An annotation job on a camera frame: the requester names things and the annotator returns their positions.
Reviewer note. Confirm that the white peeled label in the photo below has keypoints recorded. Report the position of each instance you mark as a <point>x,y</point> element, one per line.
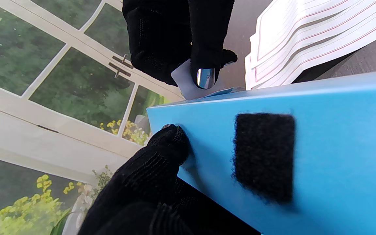
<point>184,81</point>

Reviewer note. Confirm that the black velcro patch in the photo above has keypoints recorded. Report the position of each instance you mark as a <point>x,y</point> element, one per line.
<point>263,156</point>

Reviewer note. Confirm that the blue file box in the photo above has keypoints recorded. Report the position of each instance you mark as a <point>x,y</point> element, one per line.
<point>338,147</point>

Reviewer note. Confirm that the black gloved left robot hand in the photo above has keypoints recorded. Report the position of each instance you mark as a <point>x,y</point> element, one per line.
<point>142,195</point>

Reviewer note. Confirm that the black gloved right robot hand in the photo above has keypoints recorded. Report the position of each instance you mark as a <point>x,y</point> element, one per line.
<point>168,32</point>

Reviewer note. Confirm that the garden window backdrop banner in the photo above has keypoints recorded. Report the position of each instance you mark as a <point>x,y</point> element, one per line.
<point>70,85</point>

